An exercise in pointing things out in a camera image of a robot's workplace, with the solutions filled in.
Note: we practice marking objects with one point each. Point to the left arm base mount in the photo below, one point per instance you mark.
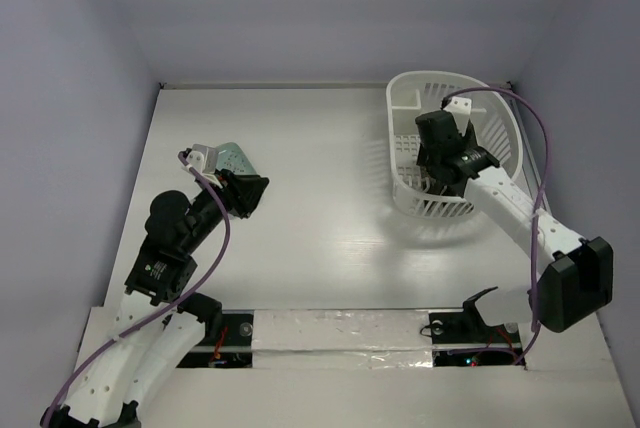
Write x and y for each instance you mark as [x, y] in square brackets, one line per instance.
[230, 348]

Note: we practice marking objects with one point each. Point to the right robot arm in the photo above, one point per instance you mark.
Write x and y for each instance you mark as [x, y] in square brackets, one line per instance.
[572, 277]

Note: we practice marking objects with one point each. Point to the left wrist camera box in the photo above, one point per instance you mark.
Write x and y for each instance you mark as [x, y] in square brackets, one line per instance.
[203, 158]

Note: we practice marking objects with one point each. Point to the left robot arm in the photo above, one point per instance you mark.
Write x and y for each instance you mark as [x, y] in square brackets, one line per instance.
[161, 316]

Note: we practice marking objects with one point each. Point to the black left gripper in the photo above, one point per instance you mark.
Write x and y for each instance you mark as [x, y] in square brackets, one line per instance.
[242, 191]

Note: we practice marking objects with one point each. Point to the white plastic dish rack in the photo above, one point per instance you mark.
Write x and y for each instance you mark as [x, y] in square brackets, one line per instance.
[413, 93]

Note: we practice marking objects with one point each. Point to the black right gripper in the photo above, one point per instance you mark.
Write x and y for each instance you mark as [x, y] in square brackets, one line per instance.
[437, 180]

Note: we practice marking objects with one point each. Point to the black teal square plate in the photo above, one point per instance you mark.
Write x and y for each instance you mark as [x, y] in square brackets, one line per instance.
[470, 140]

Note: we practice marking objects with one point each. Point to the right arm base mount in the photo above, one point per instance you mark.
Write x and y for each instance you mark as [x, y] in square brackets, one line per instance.
[463, 339]

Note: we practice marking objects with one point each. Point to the light green speckled plate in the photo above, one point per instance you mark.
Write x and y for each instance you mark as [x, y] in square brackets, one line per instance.
[231, 157]

